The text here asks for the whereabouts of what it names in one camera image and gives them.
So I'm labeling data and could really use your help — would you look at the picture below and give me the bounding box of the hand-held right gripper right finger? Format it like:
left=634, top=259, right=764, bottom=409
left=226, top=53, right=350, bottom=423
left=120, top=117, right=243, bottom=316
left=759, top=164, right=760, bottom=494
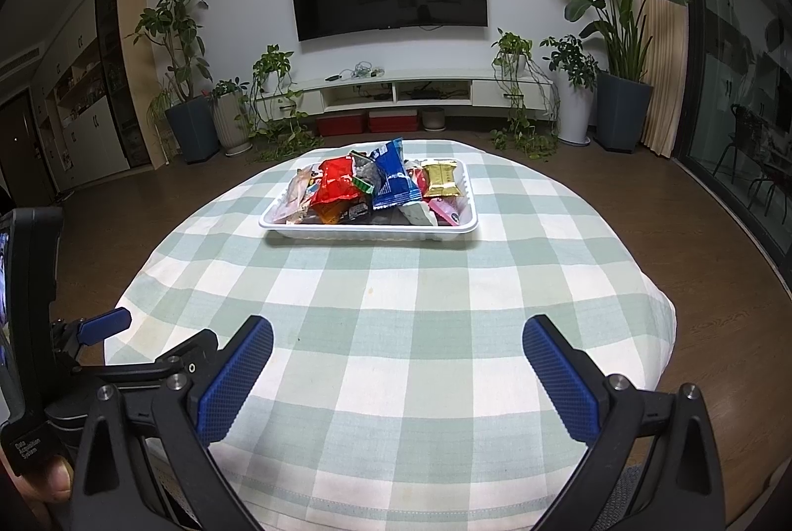
left=523, top=314, right=726, bottom=531

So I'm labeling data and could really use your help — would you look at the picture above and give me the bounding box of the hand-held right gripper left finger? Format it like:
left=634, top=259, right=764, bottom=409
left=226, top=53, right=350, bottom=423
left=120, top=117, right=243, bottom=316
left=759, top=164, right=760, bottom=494
left=71, top=314, right=274, bottom=531

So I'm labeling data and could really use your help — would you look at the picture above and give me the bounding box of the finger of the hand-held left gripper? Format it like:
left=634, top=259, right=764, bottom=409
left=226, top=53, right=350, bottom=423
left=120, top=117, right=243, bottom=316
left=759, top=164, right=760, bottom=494
left=74, top=330, right=219, bottom=392
left=52, top=307, right=132, bottom=365

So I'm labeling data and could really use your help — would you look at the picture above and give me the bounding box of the white plastic tray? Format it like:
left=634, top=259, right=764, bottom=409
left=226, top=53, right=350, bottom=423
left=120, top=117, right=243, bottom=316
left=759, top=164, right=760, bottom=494
left=258, top=156, right=481, bottom=250

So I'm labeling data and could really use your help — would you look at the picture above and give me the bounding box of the long pink clear snack packet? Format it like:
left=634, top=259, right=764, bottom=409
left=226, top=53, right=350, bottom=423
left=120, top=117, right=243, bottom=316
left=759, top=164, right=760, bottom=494
left=427, top=197, right=465, bottom=228

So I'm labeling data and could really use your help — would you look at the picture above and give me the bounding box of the large red snack packet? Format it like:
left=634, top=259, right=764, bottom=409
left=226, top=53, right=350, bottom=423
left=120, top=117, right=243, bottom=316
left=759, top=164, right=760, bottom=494
left=309, top=158, right=367, bottom=226

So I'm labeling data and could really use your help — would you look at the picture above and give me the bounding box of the gold snack packet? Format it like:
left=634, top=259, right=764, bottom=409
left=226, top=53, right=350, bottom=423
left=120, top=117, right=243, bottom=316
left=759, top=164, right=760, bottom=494
left=422, top=160, right=466, bottom=199

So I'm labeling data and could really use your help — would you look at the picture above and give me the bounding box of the green clear snack packet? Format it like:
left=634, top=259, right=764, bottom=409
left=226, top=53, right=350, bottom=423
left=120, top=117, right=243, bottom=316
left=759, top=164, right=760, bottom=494
left=347, top=150, right=380, bottom=196

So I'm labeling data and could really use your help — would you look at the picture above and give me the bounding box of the dark blue snack packet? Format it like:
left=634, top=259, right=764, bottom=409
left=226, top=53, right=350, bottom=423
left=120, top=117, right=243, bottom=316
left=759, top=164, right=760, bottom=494
left=370, top=138, right=423, bottom=212

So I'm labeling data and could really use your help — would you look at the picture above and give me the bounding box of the person's left hand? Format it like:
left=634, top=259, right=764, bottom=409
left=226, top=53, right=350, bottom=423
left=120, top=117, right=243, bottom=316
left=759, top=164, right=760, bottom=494
left=12, top=457, right=76, bottom=504

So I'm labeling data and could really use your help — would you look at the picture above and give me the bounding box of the dark wooden door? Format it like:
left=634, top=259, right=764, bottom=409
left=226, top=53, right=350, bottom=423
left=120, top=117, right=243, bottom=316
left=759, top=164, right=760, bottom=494
left=0, top=89, right=56, bottom=210

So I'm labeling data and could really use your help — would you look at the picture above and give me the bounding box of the tall potted plant dark pot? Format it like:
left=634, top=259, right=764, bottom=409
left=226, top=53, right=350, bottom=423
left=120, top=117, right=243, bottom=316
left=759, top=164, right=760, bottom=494
left=127, top=0, right=220, bottom=164

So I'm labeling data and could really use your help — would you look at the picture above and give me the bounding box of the potted plant ribbed white pot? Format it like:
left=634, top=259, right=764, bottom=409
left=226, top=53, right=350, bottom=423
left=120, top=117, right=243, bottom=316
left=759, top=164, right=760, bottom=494
left=210, top=78, right=251, bottom=156

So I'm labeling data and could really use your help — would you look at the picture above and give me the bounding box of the potted plant smooth white pot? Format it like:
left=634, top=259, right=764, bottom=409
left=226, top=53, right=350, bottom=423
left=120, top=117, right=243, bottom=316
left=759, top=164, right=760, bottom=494
left=540, top=34, right=600, bottom=145

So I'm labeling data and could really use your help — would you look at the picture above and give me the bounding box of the red storage box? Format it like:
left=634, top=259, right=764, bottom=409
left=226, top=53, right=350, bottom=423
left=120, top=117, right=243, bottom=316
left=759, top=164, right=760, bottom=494
left=369, top=110, right=418, bottom=133
left=317, top=113, right=366, bottom=137

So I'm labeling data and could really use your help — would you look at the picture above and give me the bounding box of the large-leaf potted plant dark pot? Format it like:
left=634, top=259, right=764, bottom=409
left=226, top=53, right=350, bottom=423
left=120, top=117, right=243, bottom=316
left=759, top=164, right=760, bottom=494
left=526, top=0, right=693, bottom=151

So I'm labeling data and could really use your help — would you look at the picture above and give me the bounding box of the dark balcony chair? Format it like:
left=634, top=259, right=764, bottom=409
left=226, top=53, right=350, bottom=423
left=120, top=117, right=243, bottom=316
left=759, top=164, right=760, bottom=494
left=711, top=104, right=792, bottom=226

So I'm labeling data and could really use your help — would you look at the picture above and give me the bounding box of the trailing pothos plant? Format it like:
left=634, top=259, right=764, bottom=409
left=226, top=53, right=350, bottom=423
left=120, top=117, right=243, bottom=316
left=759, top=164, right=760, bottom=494
left=238, top=44, right=323, bottom=164

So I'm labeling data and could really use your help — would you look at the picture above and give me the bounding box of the white television cabinet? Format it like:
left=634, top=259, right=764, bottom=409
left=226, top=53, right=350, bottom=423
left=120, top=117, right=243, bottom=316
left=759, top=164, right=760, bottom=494
left=253, top=73, right=554, bottom=114

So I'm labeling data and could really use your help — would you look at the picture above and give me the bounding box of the trailing vine plant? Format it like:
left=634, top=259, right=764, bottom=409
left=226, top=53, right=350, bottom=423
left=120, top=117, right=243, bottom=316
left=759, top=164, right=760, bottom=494
left=489, top=29, right=561, bottom=157

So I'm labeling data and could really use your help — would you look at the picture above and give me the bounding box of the beige curtain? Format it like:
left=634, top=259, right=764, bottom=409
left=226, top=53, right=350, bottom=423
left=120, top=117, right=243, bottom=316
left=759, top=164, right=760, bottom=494
left=630, top=0, right=689, bottom=157

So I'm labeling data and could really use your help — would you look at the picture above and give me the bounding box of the glass sliding door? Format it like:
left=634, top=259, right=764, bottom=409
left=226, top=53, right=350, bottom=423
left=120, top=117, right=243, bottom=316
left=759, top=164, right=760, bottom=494
left=671, top=0, right=792, bottom=272

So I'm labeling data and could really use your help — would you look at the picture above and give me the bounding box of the white wall cabinet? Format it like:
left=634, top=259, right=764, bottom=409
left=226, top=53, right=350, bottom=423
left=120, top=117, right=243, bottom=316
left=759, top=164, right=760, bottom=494
left=31, top=0, right=134, bottom=192

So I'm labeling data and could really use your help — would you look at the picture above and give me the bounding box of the tangle of cables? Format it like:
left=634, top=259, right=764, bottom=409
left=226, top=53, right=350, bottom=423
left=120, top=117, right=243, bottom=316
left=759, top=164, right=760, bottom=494
left=325, top=64, right=386, bottom=83

